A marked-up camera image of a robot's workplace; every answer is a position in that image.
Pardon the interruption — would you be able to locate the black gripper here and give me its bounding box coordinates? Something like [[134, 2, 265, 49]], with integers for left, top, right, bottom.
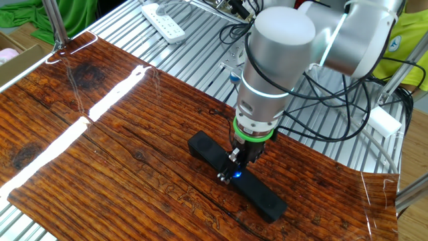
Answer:
[[216, 135, 278, 185]]

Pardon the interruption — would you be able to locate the black speaker bar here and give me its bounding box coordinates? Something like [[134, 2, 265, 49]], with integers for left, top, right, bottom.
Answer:
[[187, 130, 288, 224]]

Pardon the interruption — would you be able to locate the wood grain table mat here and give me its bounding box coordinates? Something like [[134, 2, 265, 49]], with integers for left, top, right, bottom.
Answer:
[[0, 30, 401, 241]]

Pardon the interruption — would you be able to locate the white power adapter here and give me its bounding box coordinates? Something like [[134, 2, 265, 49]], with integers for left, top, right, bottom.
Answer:
[[366, 106, 403, 138]]

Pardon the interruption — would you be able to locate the white power strip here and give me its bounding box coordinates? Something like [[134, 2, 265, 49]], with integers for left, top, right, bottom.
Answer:
[[140, 2, 187, 45]]

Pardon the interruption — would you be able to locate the person in yellow shirt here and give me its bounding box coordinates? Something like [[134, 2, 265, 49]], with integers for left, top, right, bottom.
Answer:
[[372, 0, 428, 91]]

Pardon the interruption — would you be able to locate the green cloth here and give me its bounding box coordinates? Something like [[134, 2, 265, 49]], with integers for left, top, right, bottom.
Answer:
[[0, 0, 98, 46]]

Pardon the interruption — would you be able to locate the brown cardboard box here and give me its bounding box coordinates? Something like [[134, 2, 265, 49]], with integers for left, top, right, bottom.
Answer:
[[0, 31, 47, 88]]

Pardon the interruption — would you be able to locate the pink white cloth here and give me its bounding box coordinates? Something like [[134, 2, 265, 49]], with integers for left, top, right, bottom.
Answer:
[[0, 48, 19, 66]]

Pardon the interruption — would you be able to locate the thin black speaker cable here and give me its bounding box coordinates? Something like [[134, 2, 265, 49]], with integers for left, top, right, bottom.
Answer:
[[209, 108, 234, 145]]

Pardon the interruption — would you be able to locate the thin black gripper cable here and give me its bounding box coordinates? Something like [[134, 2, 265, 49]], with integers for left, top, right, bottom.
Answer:
[[277, 72, 372, 143]]

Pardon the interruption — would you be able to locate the thick black camera cable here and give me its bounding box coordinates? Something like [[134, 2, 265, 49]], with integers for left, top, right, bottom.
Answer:
[[244, 31, 372, 101]]

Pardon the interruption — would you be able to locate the black coiled cable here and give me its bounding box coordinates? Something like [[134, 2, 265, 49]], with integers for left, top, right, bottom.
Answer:
[[219, 18, 255, 45]]

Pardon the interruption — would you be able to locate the grey flexible hose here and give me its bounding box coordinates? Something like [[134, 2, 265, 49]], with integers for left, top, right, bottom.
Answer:
[[360, 127, 401, 175]]

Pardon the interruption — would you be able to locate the aluminium frame beam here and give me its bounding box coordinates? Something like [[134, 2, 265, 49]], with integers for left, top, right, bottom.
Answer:
[[395, 180, 428, 214]]

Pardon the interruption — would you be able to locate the black cable bundle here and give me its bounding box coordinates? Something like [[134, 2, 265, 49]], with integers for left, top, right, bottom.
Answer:
[[384, 85, 415, 138]]

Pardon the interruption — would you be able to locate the aluminium frame post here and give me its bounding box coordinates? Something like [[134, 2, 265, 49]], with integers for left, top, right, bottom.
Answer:
[[377, 39, 428, 105], [41, 0, 71, 51]]

